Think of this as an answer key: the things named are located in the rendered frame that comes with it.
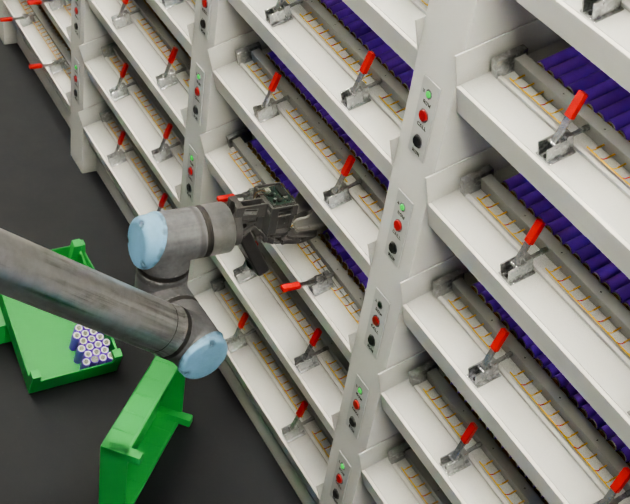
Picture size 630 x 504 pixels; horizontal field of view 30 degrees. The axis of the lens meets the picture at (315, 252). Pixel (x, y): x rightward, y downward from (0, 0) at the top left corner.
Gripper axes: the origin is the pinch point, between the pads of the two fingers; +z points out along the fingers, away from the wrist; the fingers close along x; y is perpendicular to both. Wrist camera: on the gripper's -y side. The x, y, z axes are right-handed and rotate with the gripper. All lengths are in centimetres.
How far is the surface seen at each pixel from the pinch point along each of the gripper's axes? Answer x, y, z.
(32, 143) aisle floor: 121, -61, -13
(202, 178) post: 33.3, -13.0, -7.5
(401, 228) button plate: -32.9, 24.4, -10.3
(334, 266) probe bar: -10.4, -2.5, -3.2
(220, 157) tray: 30.3, -6.1, -5.9
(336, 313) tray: -18.2, -6.1, -6.3
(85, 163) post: 103, -57, -4
